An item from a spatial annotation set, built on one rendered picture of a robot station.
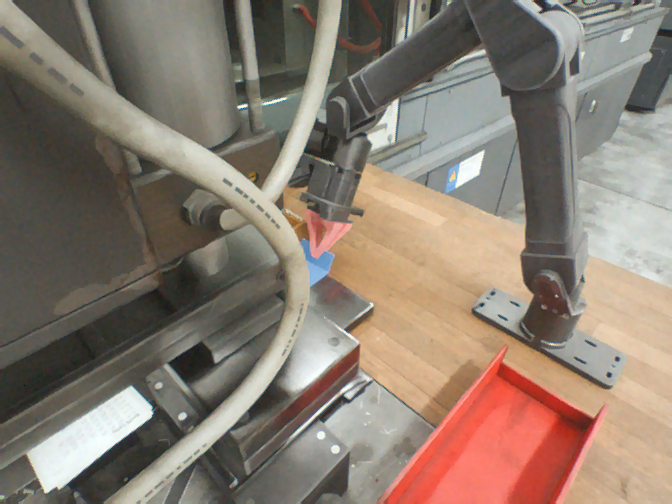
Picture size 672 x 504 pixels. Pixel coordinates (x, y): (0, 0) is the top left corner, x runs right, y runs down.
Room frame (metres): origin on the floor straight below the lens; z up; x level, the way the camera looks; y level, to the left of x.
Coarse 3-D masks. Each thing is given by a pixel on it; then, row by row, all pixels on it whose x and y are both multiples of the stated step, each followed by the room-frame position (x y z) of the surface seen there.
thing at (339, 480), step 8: (160, 408) 0.24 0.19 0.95; (168, 416) 0.23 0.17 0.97; (168, 424) 0.24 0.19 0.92; (176, 432) 0.22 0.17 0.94; (344, 464) 0.18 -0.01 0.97; (336, 472) 0.17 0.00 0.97; (344, 472) 0.18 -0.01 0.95; (216, 480) 0.16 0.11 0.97; (328, 480) 0.16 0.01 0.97; (336, 480) 0.17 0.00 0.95; (344, 480) 0.18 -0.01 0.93; (320, 488) 0.16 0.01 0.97; (328, 488) 0.16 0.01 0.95; (336, 488) 0.17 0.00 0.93; (344, 488) 0.18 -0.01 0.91; (312, 496) 0.15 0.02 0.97; (320, 496) 0.15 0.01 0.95
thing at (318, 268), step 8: (304, 240) 0.56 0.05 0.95; (304, 248) 0.55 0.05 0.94; (312, 256) 0.53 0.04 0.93; (320, 256) 0.52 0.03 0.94; (328, 256) 0.52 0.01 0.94; (312, 264) 0.52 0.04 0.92; (320, 264) 0.52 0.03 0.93; (328, 264) 0.51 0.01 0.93; (312, 272) 0.50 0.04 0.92; (320, 272) 0.50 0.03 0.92; (328, 272) 0.51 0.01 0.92; (312, 280) 0.48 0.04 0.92
